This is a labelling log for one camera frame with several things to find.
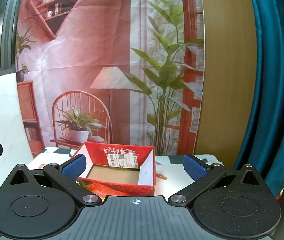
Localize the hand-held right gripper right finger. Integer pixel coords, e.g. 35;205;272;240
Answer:
167;154;266;207

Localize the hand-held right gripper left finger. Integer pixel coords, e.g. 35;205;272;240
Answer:
6;153;103;207

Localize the red cardboard box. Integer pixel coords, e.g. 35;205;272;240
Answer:
75;142;156;196

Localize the teal curtain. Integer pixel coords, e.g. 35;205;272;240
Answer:
233;0;284;207

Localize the printed room scene backdrop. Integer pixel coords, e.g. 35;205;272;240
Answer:
14;0;205;156

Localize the grey window frame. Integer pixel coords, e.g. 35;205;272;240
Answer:
0;0;27;72

